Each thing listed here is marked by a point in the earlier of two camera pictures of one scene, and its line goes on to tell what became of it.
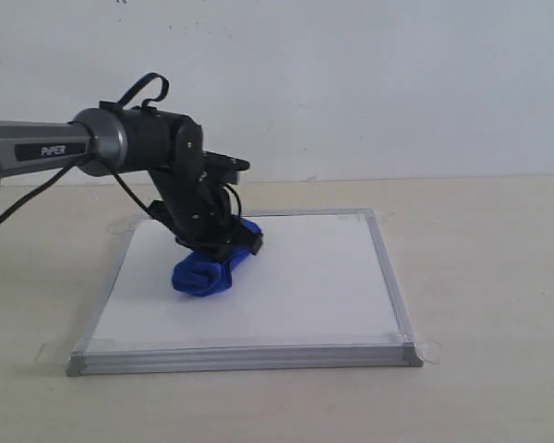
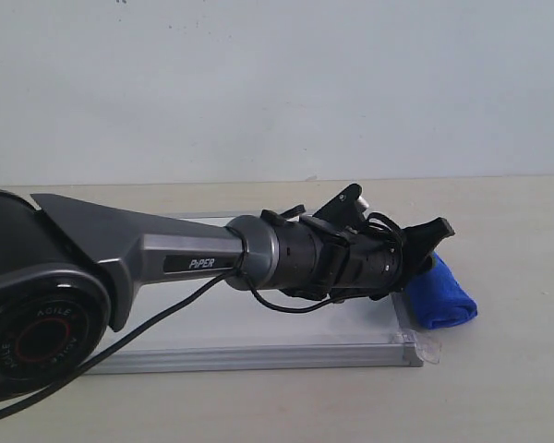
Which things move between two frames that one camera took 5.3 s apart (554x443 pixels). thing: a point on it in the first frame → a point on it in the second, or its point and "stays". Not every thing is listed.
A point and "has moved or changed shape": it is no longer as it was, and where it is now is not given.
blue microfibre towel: [201, 275] has moved or changed shape
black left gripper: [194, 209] → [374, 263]
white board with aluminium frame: [319, 295] stays
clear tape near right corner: [428, 351] stays
